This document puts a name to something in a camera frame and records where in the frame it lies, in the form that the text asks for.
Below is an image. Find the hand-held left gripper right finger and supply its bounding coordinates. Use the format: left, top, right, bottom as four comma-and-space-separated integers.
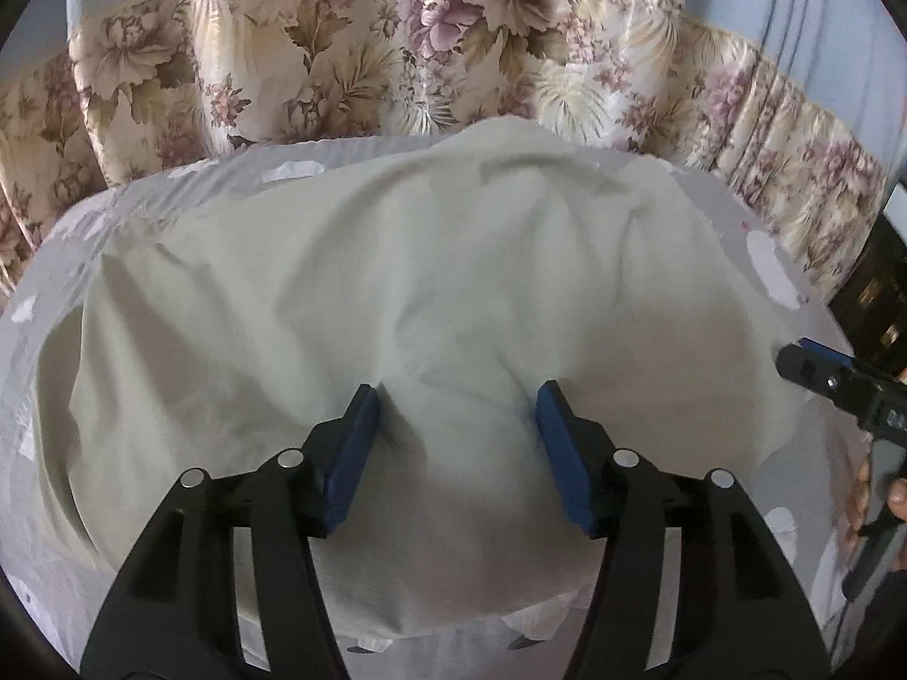
533, 379, 832, 680

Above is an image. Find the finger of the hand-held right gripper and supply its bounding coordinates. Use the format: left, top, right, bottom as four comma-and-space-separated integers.
775, 338, 860, 399

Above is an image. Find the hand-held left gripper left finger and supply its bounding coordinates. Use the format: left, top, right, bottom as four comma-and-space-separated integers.
79, 384, 384, 680

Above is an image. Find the pale cream garment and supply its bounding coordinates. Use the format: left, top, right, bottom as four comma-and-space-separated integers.
32, 119, 823, 642

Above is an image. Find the person's right hand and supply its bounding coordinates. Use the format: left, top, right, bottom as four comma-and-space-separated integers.
845, 450, 907, 555

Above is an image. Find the dark wooden furniture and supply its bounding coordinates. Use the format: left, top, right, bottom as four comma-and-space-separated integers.
828, 184, 907, 385

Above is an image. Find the floral patterned curtain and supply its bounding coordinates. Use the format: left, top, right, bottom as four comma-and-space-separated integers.
0, 0, 891, 302

